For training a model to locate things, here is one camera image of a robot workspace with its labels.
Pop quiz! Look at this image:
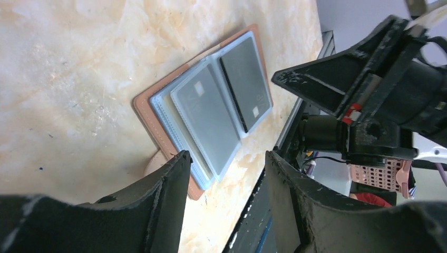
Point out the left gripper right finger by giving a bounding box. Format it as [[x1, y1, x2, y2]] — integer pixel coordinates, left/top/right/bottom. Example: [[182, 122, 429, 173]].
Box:
[[265, 151, 446, 252]]

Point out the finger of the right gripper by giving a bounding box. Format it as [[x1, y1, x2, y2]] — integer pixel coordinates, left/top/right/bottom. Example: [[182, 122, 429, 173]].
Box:
[[271, 15, 409, 117]]

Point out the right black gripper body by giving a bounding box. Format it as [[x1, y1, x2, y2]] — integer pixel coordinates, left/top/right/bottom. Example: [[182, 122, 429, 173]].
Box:
[[319, 27, 446, 165]]

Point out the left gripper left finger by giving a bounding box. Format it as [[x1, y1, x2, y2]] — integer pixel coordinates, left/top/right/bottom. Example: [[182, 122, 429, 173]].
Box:
[[1, 151, 192, 252]]

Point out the dark card sleeve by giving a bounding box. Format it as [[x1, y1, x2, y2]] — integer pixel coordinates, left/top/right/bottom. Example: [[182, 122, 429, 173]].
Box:
[[218, 32, 272, 134]]

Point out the brown leather card holder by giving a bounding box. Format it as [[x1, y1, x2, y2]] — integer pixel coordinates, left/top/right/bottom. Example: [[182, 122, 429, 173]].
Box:
[[133, 24, 273, 200]]

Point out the grey card left sleeve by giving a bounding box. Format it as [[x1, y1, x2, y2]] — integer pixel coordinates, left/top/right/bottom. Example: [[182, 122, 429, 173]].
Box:
[[170, 64, 240, 182]]

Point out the pink perforated basket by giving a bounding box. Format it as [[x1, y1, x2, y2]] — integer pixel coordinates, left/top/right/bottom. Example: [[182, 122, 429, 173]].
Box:
[[349, 159, 414, 199]]

